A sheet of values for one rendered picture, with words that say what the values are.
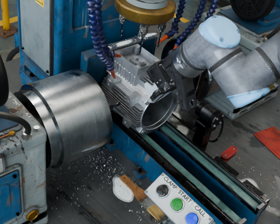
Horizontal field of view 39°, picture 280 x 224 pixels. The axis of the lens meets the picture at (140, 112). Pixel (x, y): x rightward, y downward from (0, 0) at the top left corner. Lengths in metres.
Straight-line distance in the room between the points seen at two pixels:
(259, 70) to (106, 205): 0.63
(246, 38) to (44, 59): 0.73
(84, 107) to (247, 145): 0.77
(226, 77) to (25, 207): 0.62
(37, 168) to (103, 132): 0.21
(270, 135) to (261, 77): 0.78
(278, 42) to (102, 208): 0.71
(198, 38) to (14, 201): 0.60
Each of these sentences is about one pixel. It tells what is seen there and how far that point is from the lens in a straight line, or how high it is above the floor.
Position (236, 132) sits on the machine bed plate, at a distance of 1.64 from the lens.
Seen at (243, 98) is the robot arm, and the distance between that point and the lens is 0.92.
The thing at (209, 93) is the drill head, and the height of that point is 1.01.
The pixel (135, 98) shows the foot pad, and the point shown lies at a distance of 1.21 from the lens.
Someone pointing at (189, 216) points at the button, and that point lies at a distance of 0.94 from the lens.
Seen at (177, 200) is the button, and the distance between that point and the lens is 0.96.
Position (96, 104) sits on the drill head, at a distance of 1.08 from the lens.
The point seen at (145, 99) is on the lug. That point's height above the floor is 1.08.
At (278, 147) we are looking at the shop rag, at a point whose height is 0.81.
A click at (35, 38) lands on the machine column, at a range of 1.45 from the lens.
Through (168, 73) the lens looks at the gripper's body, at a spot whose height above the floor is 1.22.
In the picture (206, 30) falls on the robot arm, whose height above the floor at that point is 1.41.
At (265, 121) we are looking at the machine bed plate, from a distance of 1.76.
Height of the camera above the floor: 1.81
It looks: 39 degrees down
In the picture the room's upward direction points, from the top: 11 degrees clockwise
